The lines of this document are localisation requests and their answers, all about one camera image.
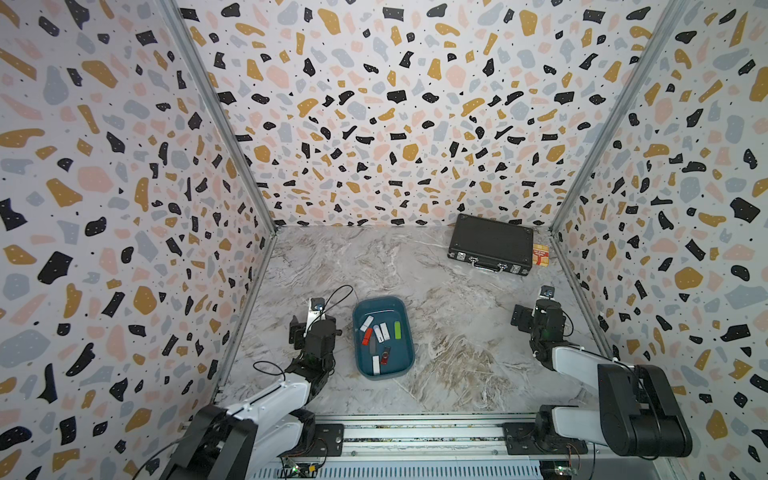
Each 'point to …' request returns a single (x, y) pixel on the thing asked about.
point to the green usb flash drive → (397, 330)
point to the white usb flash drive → (366, 323)
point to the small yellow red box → (541, 255)
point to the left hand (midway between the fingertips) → (311, 316)
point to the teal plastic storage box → (396, 356)
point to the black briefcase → (491, 246)
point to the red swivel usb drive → (367, 336)
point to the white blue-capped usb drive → (378, 334)
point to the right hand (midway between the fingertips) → (537, 309)
